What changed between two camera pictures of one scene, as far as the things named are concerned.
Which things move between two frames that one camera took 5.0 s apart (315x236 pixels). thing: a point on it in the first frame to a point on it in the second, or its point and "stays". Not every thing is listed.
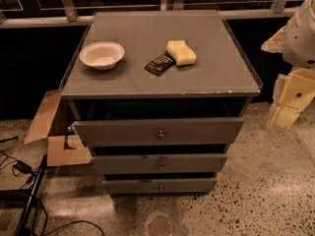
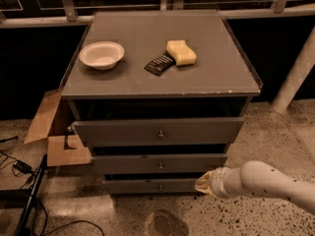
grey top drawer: [159, 133] stays
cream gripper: [300, 38] to [218, 182]
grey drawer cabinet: [157, 96] stays
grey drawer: [151, 163] stays
